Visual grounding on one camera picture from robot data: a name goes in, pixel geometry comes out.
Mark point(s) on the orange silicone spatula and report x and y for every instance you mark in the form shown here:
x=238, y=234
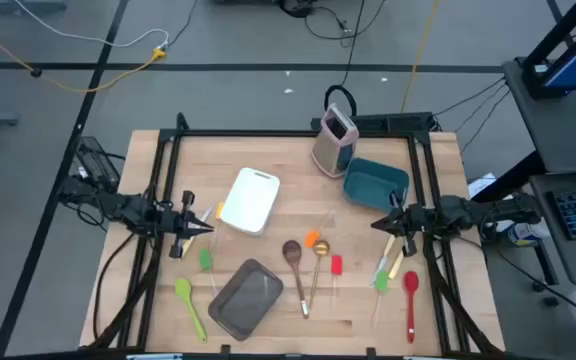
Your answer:
x=311, y=239

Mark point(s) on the dark wooden spoon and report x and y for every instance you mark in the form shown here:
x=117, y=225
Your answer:
x=292, y=251

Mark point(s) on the black desk leg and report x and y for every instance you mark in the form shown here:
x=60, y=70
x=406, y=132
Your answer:
x=530, y=167

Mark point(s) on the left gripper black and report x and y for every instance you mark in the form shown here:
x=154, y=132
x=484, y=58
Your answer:
x=178, y=222

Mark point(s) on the teal plastic bin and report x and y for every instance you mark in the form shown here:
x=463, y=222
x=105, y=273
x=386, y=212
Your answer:
x=368, y=185

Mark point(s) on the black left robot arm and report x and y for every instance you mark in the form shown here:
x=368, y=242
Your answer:
x=128, y=210

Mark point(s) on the black round base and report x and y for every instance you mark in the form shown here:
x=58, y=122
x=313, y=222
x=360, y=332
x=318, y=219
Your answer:
x=295, y=6

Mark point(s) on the pink metal box grater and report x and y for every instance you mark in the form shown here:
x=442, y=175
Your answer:
x=333, y=145

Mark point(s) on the black aluminium table frame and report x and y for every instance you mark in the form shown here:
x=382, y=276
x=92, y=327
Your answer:
x=293, y=133

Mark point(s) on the white paper sheet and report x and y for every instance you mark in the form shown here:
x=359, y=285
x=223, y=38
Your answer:
x=483, y=186

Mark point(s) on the red silicone spatula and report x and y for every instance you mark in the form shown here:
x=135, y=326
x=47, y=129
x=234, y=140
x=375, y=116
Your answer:
x=336, y=265

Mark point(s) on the white plastic bin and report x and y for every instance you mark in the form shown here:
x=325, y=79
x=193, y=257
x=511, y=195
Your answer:
x=250, y=200

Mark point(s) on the green silicone spoon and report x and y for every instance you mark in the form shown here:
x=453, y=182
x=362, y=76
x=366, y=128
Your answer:
x=184, y=290

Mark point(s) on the black monitor stand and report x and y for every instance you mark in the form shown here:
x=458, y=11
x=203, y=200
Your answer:
x=558, y=34

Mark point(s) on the yellow silicone spatula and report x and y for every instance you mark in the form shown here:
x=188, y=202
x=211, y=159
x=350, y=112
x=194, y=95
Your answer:
x=220, y=210

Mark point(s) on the grey translucent plastic bin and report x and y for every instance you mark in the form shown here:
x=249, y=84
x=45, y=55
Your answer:
x=245, y=300

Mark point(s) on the black desk foot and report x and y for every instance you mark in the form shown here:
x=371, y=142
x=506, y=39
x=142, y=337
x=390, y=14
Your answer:
x=547, y=265

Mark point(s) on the grey desk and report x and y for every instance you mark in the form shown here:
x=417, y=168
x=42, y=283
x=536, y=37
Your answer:
x=543, y=130

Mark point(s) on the black mesh box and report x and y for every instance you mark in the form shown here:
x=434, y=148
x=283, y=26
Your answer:
x=93, y=155

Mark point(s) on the red silicone spoon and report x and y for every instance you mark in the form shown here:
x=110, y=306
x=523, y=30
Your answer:
x=411, y=282

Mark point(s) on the gold metal spoon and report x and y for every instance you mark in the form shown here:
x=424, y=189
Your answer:
x=321, y=248

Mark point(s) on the green silicone spatula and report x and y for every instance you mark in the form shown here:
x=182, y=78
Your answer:
x=381, y=281
x=205, y=259

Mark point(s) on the white plastic bottle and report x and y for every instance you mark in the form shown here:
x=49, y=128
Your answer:
x=525, y=235

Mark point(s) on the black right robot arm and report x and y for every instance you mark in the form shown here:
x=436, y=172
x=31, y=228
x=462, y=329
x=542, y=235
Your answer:
x=468, y=212

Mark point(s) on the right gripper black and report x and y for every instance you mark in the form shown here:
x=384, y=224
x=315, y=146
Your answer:
x=410, y=222

